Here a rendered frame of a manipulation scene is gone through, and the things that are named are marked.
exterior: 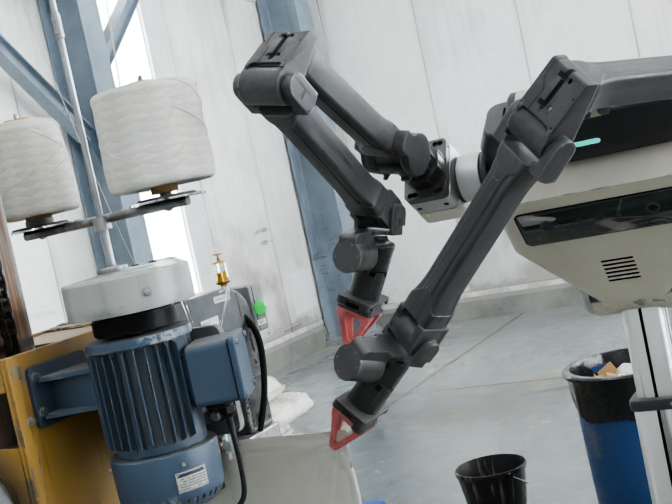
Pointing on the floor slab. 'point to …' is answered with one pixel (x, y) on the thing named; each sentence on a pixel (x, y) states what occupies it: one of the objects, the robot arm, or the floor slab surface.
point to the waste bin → (609, 428)
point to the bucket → (494, 479)
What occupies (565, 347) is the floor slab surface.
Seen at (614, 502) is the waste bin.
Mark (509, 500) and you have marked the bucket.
